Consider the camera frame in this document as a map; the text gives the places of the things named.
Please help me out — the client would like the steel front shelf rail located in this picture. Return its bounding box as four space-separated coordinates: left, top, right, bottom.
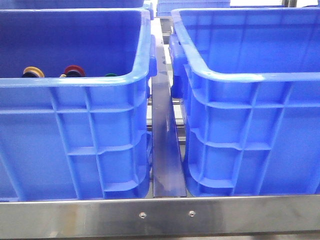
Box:
0 195 320 239

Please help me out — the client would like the steel divider rail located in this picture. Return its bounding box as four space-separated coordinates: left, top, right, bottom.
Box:
151 34 187 198

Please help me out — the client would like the blue right plastic bin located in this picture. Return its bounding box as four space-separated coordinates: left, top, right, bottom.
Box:
170 7 320 197

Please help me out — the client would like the yellow push button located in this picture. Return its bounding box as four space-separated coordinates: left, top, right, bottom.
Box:
21 66 45 78

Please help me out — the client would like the green push button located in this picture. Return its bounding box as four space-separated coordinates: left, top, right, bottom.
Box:
105 73 118 77

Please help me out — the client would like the red push button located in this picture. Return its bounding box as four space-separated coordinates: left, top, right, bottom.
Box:
60 65 86 78

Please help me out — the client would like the blue rear right bin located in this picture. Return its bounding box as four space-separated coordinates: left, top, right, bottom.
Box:
156 0 231 17

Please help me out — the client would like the blue rear left bin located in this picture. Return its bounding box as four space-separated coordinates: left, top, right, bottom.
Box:
0 0 152 10

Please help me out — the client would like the blue plastic bin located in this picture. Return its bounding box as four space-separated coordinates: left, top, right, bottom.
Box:
0 8 157 202
170 7 320 197

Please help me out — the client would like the blue left plastic bin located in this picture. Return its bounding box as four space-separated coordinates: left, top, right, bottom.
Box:
0 8 157 202

